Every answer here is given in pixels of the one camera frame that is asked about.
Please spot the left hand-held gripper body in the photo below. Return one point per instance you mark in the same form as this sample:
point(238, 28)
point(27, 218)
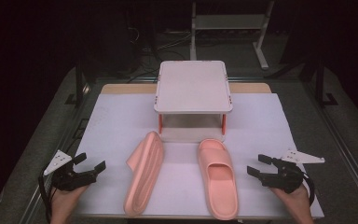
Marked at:
point(70, 179)

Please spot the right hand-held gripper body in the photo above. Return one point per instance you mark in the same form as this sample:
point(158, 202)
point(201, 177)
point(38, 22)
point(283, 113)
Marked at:
point(287, 175)

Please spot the pink slipper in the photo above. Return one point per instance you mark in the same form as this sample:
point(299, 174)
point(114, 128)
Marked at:
point(219, 180)
point(144, 174)

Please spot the white two-tier shoe rack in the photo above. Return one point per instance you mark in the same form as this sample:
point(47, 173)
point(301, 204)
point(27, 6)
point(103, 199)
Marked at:
point(193, 93)

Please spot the person's left hand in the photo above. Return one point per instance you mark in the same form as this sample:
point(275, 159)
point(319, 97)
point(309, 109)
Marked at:
point(64, 203)

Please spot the person's right hand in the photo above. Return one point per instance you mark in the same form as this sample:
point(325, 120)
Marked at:
point(295, 205)

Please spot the white table cover sheet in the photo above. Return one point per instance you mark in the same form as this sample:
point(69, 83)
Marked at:
point(115, 130)

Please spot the black metal stand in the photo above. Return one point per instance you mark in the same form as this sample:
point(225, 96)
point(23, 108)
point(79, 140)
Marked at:
point(323, 84)

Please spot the white metal stand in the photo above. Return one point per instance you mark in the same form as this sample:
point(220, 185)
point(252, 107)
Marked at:
point(230, 25)

